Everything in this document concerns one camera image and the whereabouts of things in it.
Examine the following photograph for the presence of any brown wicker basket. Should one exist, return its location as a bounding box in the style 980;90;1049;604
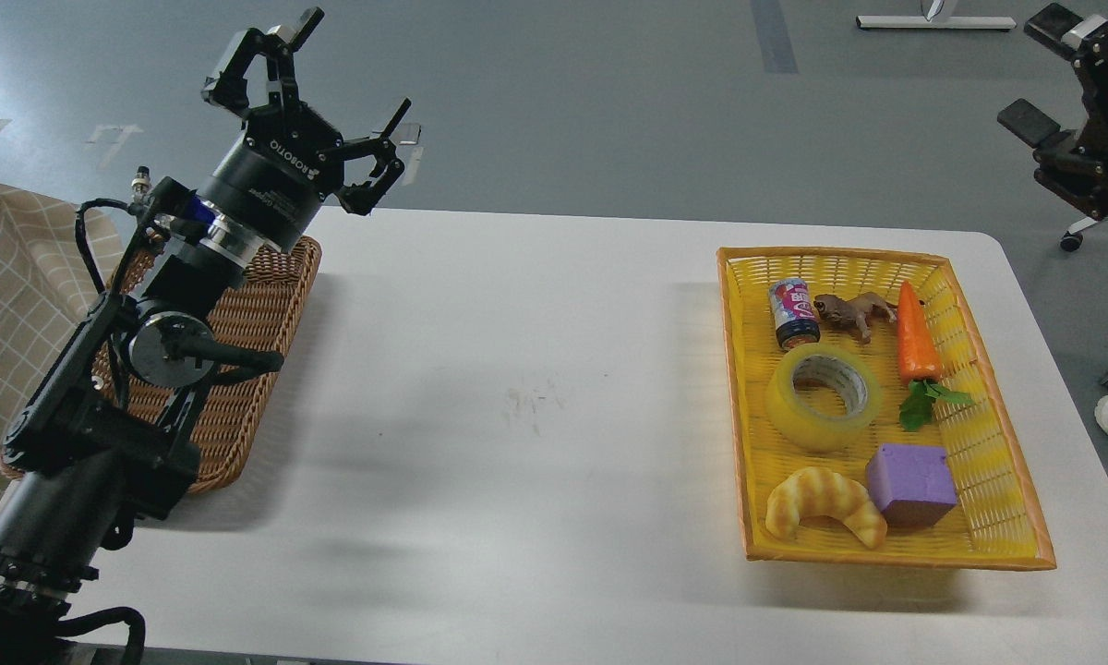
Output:
0;235;324;494

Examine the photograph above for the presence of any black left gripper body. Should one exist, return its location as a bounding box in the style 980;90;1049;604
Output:
199;111;343;252

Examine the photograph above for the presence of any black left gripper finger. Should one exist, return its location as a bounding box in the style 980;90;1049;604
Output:
201;7;326;130
335;98;412;216

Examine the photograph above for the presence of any toy croissant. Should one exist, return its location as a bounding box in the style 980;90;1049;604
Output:
765;466;888;549

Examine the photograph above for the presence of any beige checkered cloth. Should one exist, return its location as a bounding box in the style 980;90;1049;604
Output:
0;184;95;498

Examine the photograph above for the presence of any white chair leg with caster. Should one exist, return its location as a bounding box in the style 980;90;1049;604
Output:
1059;216;1102;253

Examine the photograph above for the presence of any yellow tape roll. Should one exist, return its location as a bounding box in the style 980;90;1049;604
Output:
765;344;883;453

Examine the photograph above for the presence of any orange toy carrot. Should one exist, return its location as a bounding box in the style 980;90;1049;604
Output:
896;282;973;432

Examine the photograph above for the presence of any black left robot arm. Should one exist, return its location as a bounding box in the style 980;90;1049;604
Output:
0;6;411;664

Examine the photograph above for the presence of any white stand base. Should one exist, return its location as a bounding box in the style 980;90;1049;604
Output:
855;1;1018;32

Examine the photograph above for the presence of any brown toy animal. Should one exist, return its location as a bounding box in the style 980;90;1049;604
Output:
813;291;897;345

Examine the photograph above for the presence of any small drink can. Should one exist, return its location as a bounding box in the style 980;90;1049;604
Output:
766;277;821;352

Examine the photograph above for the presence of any yellow plastic basket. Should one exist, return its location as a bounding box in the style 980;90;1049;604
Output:
717;246;1055;571

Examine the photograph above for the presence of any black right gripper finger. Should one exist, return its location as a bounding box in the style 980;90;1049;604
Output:
1023;3;1108;108
997;100;1108;219

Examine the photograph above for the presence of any purple foam cube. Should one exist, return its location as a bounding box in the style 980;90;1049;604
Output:
866;442;958;526

